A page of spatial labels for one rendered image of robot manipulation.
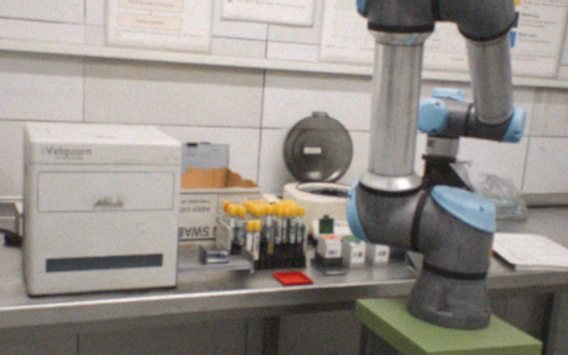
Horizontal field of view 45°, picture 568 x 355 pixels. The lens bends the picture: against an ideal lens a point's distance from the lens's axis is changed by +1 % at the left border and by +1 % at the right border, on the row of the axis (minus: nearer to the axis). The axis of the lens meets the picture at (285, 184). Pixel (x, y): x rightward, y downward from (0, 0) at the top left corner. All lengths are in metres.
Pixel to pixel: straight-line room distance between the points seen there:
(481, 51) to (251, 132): 1.00
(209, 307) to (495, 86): 0.70
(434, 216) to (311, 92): 0.99
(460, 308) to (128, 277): 0.63
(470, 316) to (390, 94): 0.41
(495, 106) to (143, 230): 0.72
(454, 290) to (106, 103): 1.12
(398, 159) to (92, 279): 0.63
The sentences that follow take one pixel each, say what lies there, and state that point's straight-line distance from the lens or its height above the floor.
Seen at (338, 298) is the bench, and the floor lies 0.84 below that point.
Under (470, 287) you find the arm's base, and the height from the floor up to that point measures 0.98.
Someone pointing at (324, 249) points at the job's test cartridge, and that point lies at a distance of 1.58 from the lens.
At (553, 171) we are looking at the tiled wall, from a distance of 2.76.
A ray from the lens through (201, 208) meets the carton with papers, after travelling 1.71.
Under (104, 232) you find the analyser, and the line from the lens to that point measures 1.36.
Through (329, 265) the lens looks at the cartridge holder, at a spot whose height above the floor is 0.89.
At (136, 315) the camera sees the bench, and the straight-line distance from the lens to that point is 1.39.
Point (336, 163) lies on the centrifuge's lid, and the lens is 2.13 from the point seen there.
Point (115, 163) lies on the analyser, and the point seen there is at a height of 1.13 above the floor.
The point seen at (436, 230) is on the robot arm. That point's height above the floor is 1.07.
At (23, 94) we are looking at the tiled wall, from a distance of 1.95.
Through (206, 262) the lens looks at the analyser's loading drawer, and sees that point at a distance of 1.45.
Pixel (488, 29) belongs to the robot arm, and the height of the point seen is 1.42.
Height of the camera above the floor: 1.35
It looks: 11 degrees down
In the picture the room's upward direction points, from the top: 4 degrees clockwise
